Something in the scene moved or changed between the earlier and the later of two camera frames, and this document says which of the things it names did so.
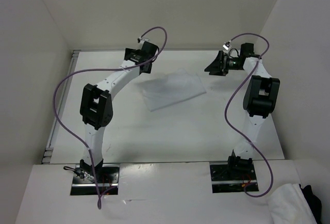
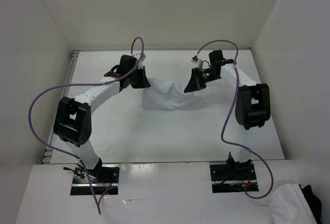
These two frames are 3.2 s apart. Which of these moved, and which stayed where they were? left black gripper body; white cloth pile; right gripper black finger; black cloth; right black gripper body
Moved: right gripper black finger; left black gripper body; right black gripper body
Stayed: black cloth; white cloth pile
